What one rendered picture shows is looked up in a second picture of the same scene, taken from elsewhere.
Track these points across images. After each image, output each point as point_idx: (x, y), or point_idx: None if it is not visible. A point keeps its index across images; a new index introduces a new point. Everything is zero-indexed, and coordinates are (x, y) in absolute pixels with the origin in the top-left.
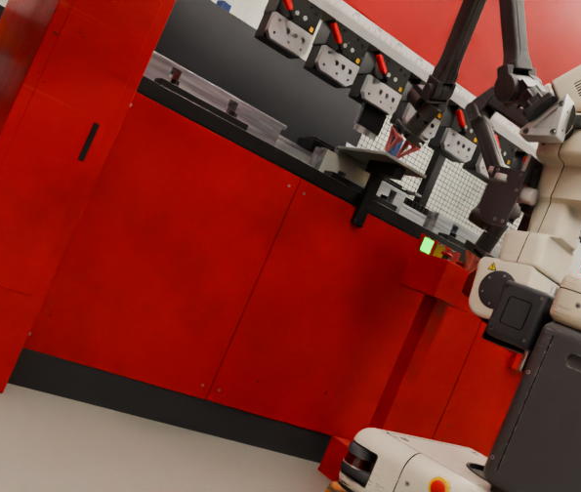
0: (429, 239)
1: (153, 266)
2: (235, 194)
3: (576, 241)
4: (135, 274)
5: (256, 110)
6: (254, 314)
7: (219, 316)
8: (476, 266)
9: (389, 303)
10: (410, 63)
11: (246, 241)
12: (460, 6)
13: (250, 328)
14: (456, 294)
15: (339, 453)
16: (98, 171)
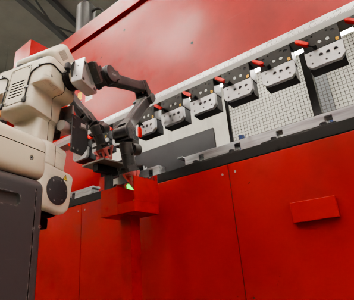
0: (129, 184)
1: (44, 281)
2: (62, 230)
3: (30, 133)
4: (40, 288)
5: (81, 190)
6: (84, 284)
7: (71, 293)
8: (132, 178)
9: (149, 235)
10: (127, 113)
11: (71, 248)
12: (137, 70)
13: (84, 293)
14: (115, 206)
15: None
16: None
